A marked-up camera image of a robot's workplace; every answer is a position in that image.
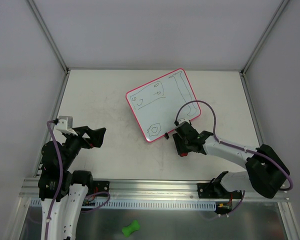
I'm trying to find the red whiteboard eraser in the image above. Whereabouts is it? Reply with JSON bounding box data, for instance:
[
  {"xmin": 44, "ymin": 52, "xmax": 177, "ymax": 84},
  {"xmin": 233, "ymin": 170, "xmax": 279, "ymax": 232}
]
[{"xmin": 179, "ymin": 151, "xmax": 188, "ymax": 157}]

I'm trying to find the pink framed whiteboard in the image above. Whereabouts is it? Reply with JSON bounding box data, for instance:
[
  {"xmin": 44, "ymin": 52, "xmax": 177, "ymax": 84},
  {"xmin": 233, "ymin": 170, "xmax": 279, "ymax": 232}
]
[{"xmin": 125, "ymin": 68, "xmax": 202, "ymax": 143}]

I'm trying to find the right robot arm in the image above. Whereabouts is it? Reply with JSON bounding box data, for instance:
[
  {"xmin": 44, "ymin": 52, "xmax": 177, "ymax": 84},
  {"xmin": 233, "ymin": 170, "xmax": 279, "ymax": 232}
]
[{"xmin": 173, "ymin": 121, "xmax": 293, "ymax": 199}]

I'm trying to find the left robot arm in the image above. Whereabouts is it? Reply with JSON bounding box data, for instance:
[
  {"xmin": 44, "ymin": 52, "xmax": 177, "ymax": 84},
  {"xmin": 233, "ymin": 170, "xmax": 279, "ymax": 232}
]
[{"xmin": 38, "ymin": 126, "xmax": 110, "ymax": 240}]

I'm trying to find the whiteboard stand foot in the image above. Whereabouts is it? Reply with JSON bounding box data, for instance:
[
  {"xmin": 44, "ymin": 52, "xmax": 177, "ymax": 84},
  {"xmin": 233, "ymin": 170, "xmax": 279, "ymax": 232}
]
[{"xmin": 164, "ymin": 132, "xmax": 170, "ymax": 140}]

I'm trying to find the green bone shaped toy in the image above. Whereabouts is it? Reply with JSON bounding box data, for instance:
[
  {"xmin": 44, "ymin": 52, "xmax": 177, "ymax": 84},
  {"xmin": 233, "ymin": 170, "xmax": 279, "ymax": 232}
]
[{"xmin": 121, "ymin": 220, "xmax": 141, "ymax": 237}]

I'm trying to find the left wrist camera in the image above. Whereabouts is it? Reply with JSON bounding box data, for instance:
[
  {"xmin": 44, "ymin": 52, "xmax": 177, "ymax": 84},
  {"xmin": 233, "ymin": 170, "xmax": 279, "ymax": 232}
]
[{"xmin": 55, "ymin": 116, "xmax": 78, "ymax": 136}]

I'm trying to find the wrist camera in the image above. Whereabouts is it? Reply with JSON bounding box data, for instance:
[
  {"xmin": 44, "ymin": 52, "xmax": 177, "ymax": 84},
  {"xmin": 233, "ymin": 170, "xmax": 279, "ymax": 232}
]
[
  {"xmin": 177, "ymin": 118, "xmax": 192, "ymax": 125},
  {"xmin": 55, "ymin": 116, "xmax": 78, "ymax": 136}
]

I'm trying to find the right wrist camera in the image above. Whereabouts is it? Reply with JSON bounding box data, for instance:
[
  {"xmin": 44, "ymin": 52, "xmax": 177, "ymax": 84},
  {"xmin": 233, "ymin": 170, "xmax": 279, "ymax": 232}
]
[{"xmin": 177, "ymin": 118, "xmax": 192, "ymax": 125}]

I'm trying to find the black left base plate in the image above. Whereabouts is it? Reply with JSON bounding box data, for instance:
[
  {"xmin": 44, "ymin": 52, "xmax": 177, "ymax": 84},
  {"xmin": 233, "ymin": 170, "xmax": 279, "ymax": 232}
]
[{"xmin": 91, "ymin": 180, "xmax": 110, "ymax": 197}]

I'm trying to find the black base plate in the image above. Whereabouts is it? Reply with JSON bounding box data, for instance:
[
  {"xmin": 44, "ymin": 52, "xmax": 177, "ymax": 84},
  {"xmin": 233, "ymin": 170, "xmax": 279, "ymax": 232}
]
[
  {"xmin": 196, "ymin": 182, "xmax": 243, "ymax": 199},
  {"xmin": 91, "ymin": 180, "xmax": 110, "ymax": 197}
]

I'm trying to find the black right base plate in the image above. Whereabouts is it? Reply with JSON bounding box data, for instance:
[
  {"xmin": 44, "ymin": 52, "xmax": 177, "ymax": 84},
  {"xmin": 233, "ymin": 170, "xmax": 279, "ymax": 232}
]
[{"xmin": 196, "ymin": 182, "xmax": 243, "ymax": 199}]

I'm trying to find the aluminium mounting rail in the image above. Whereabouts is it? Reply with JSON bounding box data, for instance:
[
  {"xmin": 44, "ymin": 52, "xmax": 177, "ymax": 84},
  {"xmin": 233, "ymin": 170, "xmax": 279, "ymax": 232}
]
[{"xmin": 18, "ymin": 177, "xmax": 291, "ymax": 202}]

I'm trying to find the white slotted cable duct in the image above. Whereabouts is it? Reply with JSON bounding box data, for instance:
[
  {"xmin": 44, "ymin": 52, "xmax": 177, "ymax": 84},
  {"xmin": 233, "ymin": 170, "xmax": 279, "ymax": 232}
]
[{"xmin": 30, "ymin": 197, "xmax": 217, "ymax": 212}]

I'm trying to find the left aluminium frame post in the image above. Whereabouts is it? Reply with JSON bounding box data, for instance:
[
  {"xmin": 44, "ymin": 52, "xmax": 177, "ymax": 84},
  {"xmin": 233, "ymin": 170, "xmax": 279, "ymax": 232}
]
[{"xmin": 26, "ymin": 0, "xmax": 69, "ymax": 74}]

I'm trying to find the aluminium frame post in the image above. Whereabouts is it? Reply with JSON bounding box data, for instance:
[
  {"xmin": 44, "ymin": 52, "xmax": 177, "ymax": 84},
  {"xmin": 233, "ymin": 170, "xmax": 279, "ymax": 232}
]
[
  {"xmin": 26, "ymin": 0, "xmax": 69, "ymax": 74},
  {"xmin": 240, "ymin": 0, "xmax": 291, "ymax": 75}
]

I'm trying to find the right aluminium frame post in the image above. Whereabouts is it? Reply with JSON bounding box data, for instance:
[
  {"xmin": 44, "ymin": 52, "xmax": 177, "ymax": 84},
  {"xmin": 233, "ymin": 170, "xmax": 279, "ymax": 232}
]
[{"xmin": 240, "ymin": 0, "xmax": 291, "ymax": 75}]

